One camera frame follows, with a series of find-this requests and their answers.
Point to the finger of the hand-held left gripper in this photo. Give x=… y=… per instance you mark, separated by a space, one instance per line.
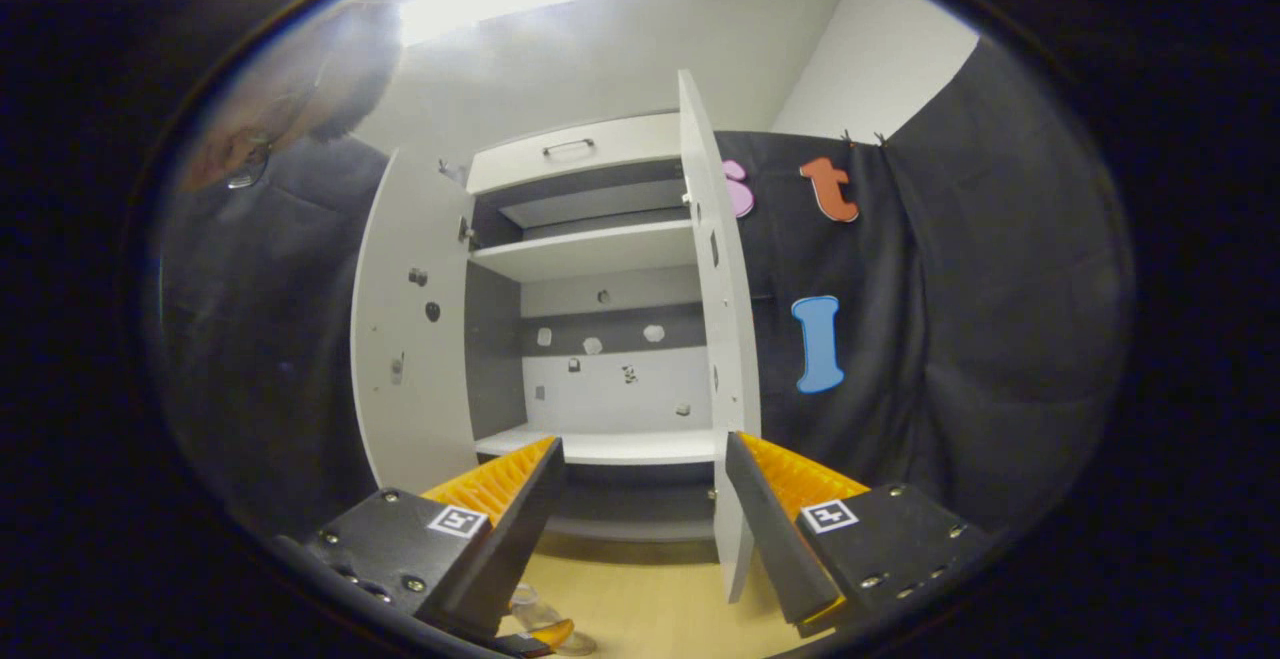
x=545 y=636

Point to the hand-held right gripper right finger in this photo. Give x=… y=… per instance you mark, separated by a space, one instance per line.
x=775 y=549

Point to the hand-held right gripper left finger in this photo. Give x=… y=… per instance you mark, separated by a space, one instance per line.
x=520 y=549

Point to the clear glass bottle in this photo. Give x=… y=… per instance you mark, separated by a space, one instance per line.
x=530 y=604

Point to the white and grey cabinet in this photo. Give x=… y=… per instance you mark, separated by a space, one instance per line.
x=600 y=449

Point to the white door with camera sticker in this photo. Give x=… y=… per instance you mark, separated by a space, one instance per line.
x=410 y=389

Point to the white door with cat sticker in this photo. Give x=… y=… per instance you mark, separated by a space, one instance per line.
x=725 y=339

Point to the white cabinet shelf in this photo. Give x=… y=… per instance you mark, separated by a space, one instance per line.
x=590 y=249

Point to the white cabinet drawer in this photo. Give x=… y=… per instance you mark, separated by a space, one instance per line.
x=620 y=152

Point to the black backdrop cloth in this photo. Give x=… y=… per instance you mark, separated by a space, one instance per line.
x=950 y=339

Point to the eyeglasses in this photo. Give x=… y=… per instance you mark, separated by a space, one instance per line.
x=250 y=164

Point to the person's head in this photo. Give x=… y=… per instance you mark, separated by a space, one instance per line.
x=300 y=89

